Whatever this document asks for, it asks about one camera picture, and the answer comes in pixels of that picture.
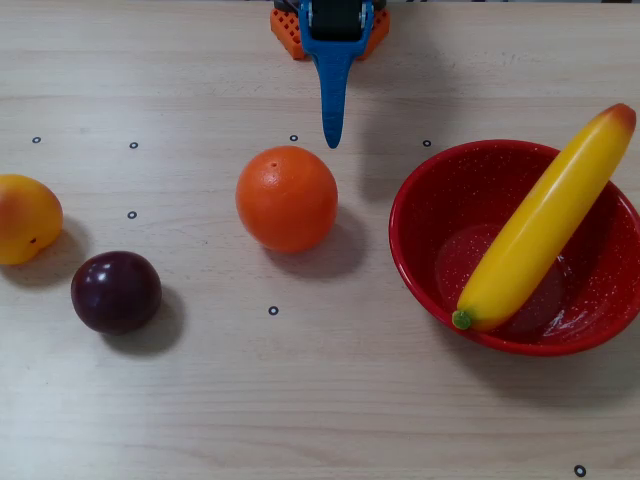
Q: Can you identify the yellow toy banana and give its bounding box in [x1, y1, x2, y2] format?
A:
[452, 103, 638, 333]

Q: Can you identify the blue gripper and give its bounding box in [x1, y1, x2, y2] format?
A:
[298, 0, 376, 150]

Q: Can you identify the yellow orange toy peach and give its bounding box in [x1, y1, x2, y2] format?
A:
[0, 173, 65, 266]

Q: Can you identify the orange robot base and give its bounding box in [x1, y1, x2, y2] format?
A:
[269, 0, 392, 62]

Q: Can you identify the red speckled bowl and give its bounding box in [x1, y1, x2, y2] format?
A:
[388, 139, 640, 358]

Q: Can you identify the dark purple toy plum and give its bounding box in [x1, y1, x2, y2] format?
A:
[70, 250, 163, 336]

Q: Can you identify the orange toy fruit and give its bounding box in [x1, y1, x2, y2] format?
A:
[235, 145, 339, 254]

